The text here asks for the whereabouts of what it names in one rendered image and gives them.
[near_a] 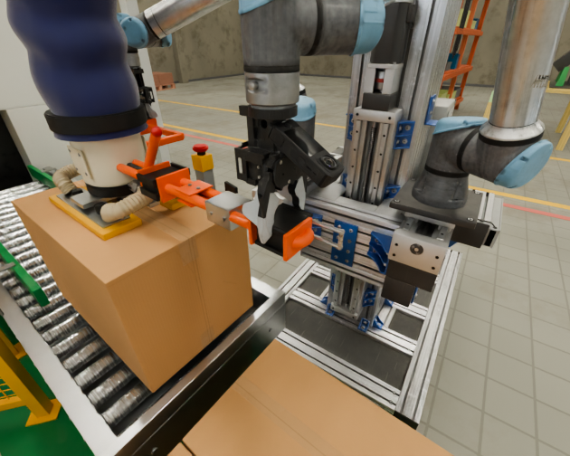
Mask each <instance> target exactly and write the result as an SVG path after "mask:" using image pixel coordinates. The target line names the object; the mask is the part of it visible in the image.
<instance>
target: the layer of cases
mask: <svg viewBox="0 0 570 456"><path fill-rule="evenodd" d="M182 441H183V444H184V445H183V444H182V443H181V442H180V443H178V444H177V446H176V447H175V448H174V449H173V450H172V451H171V452H170V453H169V454H168V455H167V456H454V455H452V454H451V453H449V452H448V451H446V450H444V449H443V448H442V447H440V446H439V445H437V444H436V443H434V442H432V441H431V440H429V439H428V438H426V437H425V436H423V435H421V434H420V433H418V432H417V431H416V430H414V429H413V428H411V427H410V426H408V425H407V424H405V423H403V422H402V421H400V420H398V419H397V418H395V417H394V416H392V415H391V414H390V413H388V412H387V411H385V410H384V409H382V408H381V407H379V406H377V405H376V404H374V403H372V402H371V401H369V400H368V399H366V398H365V397H364V396H363V395H361V394H359V393H358V392H356V391H354V390H353V389H351V388H350V387H348V386H347V385H345V384H343V383H342V382H340V381H339V380H337V379H336V378H335V377H334V376H332V375H330V374H328V373H327V372H325V371H324V370H322V369H321V368H319V367H318V366H316V365H314V364H313V363H311V362H310V361H308V360H307V359H306V358H304V357H303V356H301V355H299V354H298V353H296V352H295V351H293V350H292V349H290V348H289V347H287V346H285V345H283V344H282V343H281V342H280V341H278V340H277V339H274V340H273V341H272V342H271V343H270V344H269V345H268V346H267V347H266V348H265V350H264V351H263V352H262V353H261V354H260V355H259V356H258V357H257V358H256V359H255V361H254V362H253V363H252V364H251V365H250V366H249V367H248V368H247V369H246V370H245V371H244V373H243V374H242V375H241V376H240V377H239V378H238V379H237V380H236V381H235V382H234V384H233V385H232V386H231V387H230V388H229V389H228V390H227V391H226V392H225V393H224V395H223V396H222V397H221V398H220V399H219V400H218V401H217V402H216V403H215V404H214V406H213V407H212V408H211V409H210V410H209V411H208V412H207V413H206V414H205V415H204V417H203V418H202V419H201V420H200V421H199V422H198V423H197V424H196V425H195V426H194V428H193V429H192V430H191V431H190V432H189V433H188V434H187V435H186V436H185V437H184V438H183V440H182Z"/></svg>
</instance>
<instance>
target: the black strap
mask: <svg viewBox="0 0 570 456"><path fill-rule="evenodd" d="M43 115H44V117H45V119H46V121H47V124H48V126H49V129H50V131H52V132H54V133H57V134H62V135H75V136H77V135H97V134H105V133H112V132H118V131H122V130H127V129H131V128H136V127H139V126H141V125H143V124H145V123H146V122H147V108H146V104H145V103H141V102H140V105H139V106H138V107H137V108H136V109H131V110H128V111H124V112H120V113H114V114H108V115H100V116H89V117H64V116H58V115H54V114H53V113H51V111H50V110H49V109H48V110H46V111H45V112H44V114H43Z"/></svg>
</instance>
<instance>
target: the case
mask: <svg viewBox="0 0 570 456"><path fill-rule="evenodd" d="M59 193H62V191H61V190H59V188H58V187H54V188H52V189H49V190H45V191H42V192H39V193H36V194H33V195H28V196H24V197H21V198H18V199H14V200H12V201H11V203H12V205H13V207H14V209H15V211H16V212H17V214H18V215H19V217H20V219H21V221H22V223H23V224H24V227H25V229H26V231H27V232H28V233H29V235H30V237H31V239H32V240H33V243H34V245H35V247H36V248H37V250H38V252H39V253H40V255H41V256H42V258H43V261H44V263H45V264H46V266H47V268H48V270H49V272H50V273H51V275H52V277H53V279H54V280H55V282H56V284H57V286H58V288H59V289H60V291H61V293H62V295H63V297H64V298H66V299H67V300H68V301H69V302H70V303H71V305H72V306H73V307H74V308H75V309H76V310H77V311H78V312H79V313H80V314H81V315H82V317H83V318H84V319H85V320H86V321H87V322H88V323H89V324H90V325H91V326H92V328H93V329H94V330H95V331H96V332H97V333H98V334H99V335H100V336H101V337H102V338H103V340H104V341H105V342H106V343H107V344H108V345H109V346H110V347H111V348H112V349H113V351H114V352H115V353H116V354H117V355H118V356H119V357H120V358H121V359H122V360H123V362H124V363H125V364H126V365H127V366H128V367H129V368H130V369H131V370H132V371H133V372H134V374H135V375H136V376H137V377H138V378H139V379H140V380H141V381H142V382H143V383H144V385H145V386H146V387H147V388H148V389H149V390H150V391H151V392H152V393H154V392H155V391H156V390H157V389H158V388H159V387H160V386H161V385H163V384H164V383H165V382H166V381H167V380H168V379H170V378H171V377H172V376H173V375H174V374H175V373H176V372H178V371H179V370H180V369H181V368H182V367H183V366H185V365H186V364H187V363H188V362H189V361H190V360H191V359H193V358H194V357H195V356H196V355H197V354H198V353H199V352H201V351H202V350H203V349H204V348H205V347H206V346H208V345H209V344H210V343H211V342H212V341H213V340H214V339H216V338H217V337H218V336H219V335H220V334H221V333H223V332H224V331H225V330H226V329H227V328H228V327H229V326H231V325H232V323H233V322H234V321H235V320H236V319H238V318H239V317H240V316H241V315H242V314H243V313H245V312H246V311H247V310H248V309H249V308H250V307H251V306H252V305H253V302H252V281H251V270H250V259H249V248H248V237H247V229H246V228H244V227H241V226H239V227H237V228H236V229H234V230H232V231H229V230H227V229H225V228H223V227H222V226H220V225H218V224H216V223H212V222H210V221H208V220H207V214H206V211H205V210H204V209H202V208H200V207H198V206H195V207H190V206H187V205H184V206H182V207H180V208H177V209H175V210H170V209H168V208H166V207H164V206H163V205H161V204H159V205H156V206H154V207H151V208H149V207H147V206H144V207H143V208H141V209H140V210H137V211H135V213H132V214H134V215H135V216H137V217H138V218H140V219H141V222H142V224H141V225H140V226H137V227H135V228H133V229H131V230H128V231H126V232H124V233H121V234H119V235H117V236H115V237H113V238H110V239H108V240H107V241H104V240H102V239H101V238H100V237H99V236H98V235H96V234H95V233H93V232H92V231H90V230H89V229H88V228H86V227H85V226H84V225H82V224H81V223H79V222H78V221H76V220H75V219H74V218H72V217H71V216H69V215H68V214H67V213H65V212H64V211H63V210H62V209H60V208H59V207H58V206H56V205H55V204H53V203H52V202H51V201H50V199H49V196H51V195H57V194H59Z"/></svg>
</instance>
